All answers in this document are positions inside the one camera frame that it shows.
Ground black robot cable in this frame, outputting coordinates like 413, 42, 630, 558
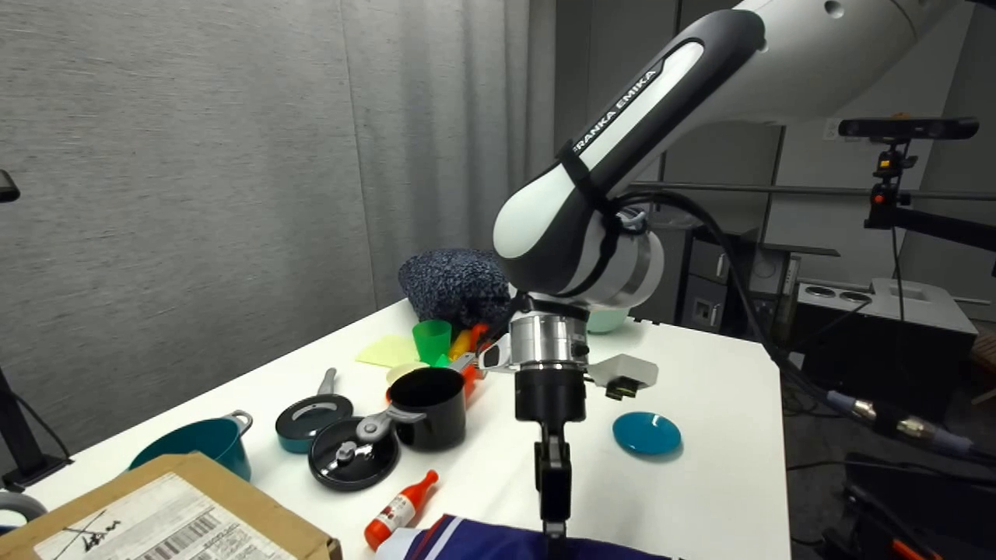
609, 186, 802, 387

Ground black mug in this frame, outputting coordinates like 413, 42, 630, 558
386, 369, 468, 451

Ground dark teal small pan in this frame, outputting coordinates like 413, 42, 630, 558
274, 370, 355, 456

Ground green plastic cup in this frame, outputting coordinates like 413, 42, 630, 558
410, 322, 450, 369

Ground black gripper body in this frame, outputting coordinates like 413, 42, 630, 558
506, 298, 588, 425

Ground large cardboard shipping box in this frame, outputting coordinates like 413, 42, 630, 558
0, 456, 343, 560

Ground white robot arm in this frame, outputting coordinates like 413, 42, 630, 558
491, 0, 957, 543

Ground blue cloth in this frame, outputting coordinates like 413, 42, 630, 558
406, 513, 669, 560

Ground black pan lid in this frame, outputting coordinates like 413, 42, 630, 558
309, 416, 400, 492

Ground camera on boom stand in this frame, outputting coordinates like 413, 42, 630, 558
837, 120, 996, 254

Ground yellow-green plastic plate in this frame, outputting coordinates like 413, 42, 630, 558
355, 333, 419, 380

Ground orange toy items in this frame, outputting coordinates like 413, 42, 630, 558
447, 324, 489, 396

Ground grey equipment cabinet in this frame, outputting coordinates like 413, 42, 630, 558
792, 278, 977, 416

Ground orange toy bottle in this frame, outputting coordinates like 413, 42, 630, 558
363, 469, 440, 552

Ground teal round plate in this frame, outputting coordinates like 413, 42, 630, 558
614, 410, 682, 457

